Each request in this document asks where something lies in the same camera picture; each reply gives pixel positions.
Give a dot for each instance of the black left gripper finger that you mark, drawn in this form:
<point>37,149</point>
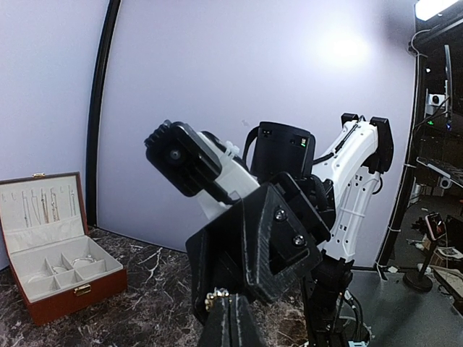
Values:
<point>244,330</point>

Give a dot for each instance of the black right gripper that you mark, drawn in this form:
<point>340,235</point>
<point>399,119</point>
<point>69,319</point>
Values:
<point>258,248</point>

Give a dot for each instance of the silver stud earring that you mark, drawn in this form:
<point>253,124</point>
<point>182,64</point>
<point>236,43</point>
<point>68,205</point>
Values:
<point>212,297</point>

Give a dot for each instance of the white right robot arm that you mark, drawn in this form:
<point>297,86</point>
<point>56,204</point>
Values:
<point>354,163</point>

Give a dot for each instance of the red wooden jewelry box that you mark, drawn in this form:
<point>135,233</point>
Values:
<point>58,268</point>

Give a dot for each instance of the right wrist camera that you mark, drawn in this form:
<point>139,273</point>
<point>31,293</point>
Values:
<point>199,165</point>

